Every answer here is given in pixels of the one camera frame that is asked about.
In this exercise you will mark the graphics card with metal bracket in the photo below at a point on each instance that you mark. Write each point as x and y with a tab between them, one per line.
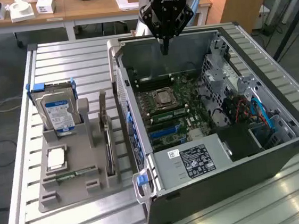
108	148

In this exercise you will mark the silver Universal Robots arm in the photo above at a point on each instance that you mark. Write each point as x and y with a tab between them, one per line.
140	28

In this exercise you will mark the white paper stack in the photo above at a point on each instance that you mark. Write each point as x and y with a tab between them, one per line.
124	2

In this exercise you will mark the wooden cabinet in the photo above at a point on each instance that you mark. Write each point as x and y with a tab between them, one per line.
247	0

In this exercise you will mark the silver perforated drive cage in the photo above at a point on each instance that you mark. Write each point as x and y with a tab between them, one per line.
216	83

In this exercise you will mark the white box with red mark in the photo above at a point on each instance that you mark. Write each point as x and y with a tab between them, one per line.
263	14

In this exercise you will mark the CPU with metal lid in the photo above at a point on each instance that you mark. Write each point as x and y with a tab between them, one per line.
56	158
166	97

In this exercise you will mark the green motherboard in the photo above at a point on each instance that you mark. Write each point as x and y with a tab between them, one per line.
192	107

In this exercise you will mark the green RAM stick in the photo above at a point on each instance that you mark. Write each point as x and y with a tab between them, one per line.
168	113
171	118
70	175

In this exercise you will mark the black metal pole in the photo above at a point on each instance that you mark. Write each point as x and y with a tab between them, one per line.
286	36

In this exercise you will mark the small white cardboard box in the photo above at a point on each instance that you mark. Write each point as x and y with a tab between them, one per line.
46	6

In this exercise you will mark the blue expansion slot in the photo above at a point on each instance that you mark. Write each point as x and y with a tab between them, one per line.
165	132

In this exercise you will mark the white stacked tray box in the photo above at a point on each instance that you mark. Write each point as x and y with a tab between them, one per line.
21	14

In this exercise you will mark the black caster wheel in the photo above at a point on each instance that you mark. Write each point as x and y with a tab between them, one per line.
19	43

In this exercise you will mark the hard disk with blue caddy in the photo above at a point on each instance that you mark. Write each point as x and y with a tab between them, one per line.
58	113

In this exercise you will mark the silver metal disk bay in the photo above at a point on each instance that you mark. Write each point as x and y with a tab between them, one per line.
285	127

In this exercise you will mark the grey power supply unit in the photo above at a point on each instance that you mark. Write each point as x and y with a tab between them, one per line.
169	168

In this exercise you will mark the grey plastic parts rack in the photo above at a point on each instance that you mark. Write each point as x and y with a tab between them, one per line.
79	156

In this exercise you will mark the black open PC case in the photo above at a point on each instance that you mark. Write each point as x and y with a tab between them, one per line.
227	189

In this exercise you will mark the wooden desk with white frame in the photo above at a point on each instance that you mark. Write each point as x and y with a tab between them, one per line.
88	8

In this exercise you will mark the CPU socket with metal frame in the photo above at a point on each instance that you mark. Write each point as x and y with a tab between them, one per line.
156	104

